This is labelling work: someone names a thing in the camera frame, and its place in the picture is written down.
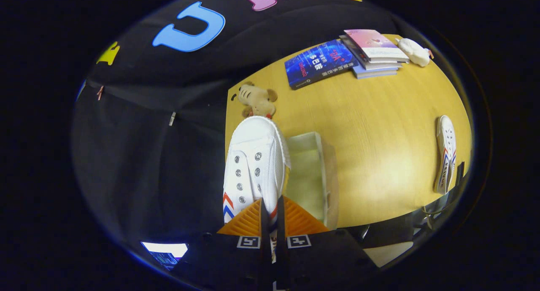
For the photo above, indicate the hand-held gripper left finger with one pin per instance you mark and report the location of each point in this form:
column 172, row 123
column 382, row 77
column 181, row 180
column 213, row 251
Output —
column 265, row 249

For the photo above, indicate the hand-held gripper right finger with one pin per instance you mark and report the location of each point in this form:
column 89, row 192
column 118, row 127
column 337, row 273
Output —
column 282, row 257

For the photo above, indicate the beige fabric storage box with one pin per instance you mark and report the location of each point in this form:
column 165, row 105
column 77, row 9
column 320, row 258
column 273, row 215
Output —
column 310, row 177

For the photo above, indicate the white canvas shoe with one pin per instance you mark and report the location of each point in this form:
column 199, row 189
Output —
column 446, row 152
column 257, row 139

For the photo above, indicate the laptop screen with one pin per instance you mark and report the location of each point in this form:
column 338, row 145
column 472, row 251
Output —
column 166, row 251

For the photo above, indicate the beige plush dog toy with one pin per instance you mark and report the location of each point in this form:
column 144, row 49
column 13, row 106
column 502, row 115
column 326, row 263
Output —
column 257, row 99

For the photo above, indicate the silver cloth clip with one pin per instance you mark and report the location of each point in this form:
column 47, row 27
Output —
column 172, row 119

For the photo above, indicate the dark blue cover book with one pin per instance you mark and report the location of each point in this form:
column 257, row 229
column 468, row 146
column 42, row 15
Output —
column 320, row 63

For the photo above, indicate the black table edge clamp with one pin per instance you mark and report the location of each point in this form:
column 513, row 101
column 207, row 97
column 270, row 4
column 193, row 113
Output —
column 460, row 173

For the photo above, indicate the light blue cover book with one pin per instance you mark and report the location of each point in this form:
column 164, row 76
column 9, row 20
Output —
column 375, row 74

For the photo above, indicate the orange cloth clip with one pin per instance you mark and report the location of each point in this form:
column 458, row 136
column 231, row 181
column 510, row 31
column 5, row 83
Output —
column 100, row 92

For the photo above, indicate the pink cover book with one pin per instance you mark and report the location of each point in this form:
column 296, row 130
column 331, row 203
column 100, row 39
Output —
column 375, row 44

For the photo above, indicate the white plush toy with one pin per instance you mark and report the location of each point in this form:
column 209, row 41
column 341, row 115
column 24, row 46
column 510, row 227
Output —
column 415, row 52

